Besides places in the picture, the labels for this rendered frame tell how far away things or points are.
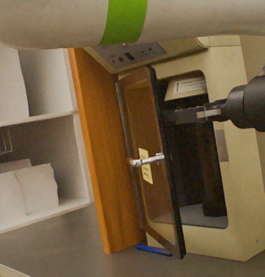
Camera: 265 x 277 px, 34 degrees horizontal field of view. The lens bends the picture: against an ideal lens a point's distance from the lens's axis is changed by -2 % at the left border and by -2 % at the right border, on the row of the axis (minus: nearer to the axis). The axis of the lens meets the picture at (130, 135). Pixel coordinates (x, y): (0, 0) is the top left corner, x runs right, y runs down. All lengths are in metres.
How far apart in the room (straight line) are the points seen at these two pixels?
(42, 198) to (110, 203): 0.96
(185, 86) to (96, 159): 0.31
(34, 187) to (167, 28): 1.67
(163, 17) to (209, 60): 0.46
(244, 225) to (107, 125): 0.45
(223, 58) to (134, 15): 0.51
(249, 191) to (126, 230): 0.39
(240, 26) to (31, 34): 0.26
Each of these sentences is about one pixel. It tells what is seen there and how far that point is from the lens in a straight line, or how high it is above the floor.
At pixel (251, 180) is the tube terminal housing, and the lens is 1.01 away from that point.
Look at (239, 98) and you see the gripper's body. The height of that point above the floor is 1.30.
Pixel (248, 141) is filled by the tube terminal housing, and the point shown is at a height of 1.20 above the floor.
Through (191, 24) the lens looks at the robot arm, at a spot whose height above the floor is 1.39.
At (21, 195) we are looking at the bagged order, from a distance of 2.07.
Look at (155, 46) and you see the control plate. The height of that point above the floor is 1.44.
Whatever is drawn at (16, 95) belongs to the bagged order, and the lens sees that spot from 2.19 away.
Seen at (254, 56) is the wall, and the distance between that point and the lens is 1.40.
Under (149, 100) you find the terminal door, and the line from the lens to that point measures 0.89.
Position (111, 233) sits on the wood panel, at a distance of 1.20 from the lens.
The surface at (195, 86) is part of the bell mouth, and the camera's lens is 1.03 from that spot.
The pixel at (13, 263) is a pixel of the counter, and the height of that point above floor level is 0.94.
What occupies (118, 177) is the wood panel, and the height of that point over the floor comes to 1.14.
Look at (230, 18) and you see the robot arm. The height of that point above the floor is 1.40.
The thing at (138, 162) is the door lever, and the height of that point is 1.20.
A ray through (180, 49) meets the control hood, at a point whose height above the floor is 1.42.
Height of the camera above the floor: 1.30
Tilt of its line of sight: 3 degrees down
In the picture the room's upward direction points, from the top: 10 degrees counter-clockwise
